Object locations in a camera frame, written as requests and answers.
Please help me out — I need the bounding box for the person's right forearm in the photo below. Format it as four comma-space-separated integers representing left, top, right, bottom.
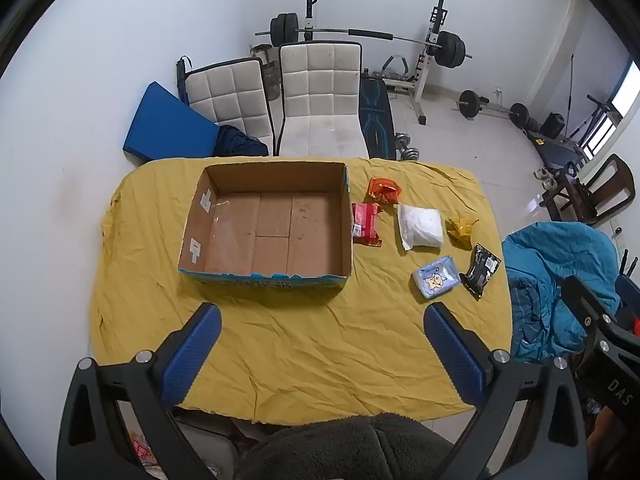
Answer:
586, 405, 640, 466

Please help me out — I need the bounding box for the white soft pouch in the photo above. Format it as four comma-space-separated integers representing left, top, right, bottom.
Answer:
397, 203, 445, 252

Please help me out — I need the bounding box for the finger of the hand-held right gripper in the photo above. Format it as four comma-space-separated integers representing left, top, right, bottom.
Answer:
561, 275, 623, 341

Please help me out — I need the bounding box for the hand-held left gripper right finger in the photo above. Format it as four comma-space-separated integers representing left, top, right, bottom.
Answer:
423, 302, 588, 480

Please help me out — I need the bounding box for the dark blue cloth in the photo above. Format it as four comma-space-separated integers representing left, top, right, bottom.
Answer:
212, 124, 271, 158

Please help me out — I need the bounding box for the blue foam mat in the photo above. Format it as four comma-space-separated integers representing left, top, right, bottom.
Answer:
122, 82, 221, 163

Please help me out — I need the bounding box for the teal blanket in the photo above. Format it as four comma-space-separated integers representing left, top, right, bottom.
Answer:
501, 221, 623, 365

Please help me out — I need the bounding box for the red snack packet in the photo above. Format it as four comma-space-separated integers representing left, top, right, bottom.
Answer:
351, 202, 383, 247

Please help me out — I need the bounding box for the window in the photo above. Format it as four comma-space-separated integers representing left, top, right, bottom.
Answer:
582, 57, 640, 158

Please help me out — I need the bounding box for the dark grey fleece clothing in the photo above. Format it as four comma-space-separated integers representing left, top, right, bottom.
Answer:
235, 412, 453, 480

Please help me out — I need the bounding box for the light blue tissue pack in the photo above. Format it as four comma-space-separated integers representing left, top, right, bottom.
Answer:
412, 255, 461, 302

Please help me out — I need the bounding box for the black snack packet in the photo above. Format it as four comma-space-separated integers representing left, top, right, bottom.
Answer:
459, 243, 502, 301

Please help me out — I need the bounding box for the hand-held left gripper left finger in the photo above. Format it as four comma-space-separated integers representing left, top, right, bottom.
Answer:
56, 302, 223, 480

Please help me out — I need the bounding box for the black exercise machine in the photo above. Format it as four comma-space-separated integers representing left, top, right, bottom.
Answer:
522, 55, 621, 173

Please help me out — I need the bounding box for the cardboard box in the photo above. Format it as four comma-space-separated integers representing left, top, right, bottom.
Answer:
177, 161, 353, 293

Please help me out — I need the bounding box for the yellow snack packet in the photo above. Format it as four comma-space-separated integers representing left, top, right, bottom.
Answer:
446, 216, 480, 249

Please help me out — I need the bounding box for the yellow tablecloth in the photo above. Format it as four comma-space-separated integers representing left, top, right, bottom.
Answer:
89, 156, 513, 423

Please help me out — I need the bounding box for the black router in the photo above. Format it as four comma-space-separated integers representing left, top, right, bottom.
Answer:
619, 247, 640, 281

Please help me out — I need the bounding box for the orange snack packet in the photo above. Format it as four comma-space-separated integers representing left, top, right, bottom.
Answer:
367, 177, 403, 207

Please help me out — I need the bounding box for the white padded chair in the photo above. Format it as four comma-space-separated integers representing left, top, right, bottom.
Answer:
182, 57, 276, 156
274, 41, 368, 158

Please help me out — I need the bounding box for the black box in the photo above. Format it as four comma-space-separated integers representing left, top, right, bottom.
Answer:
542, 112, 566, 138

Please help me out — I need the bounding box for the dark wooden chair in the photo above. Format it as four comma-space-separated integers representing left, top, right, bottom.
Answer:
539, 154, 636, 225

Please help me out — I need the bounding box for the white barbell rack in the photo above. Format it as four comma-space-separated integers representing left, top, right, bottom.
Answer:
300, 0, 448, 126

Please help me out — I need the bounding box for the short barbell with black plates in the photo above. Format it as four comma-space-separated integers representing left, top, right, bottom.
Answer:
452, 89, 531, 126

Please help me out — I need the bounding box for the long barbell with black plates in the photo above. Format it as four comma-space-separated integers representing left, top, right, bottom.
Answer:
255, 12, 473, 70

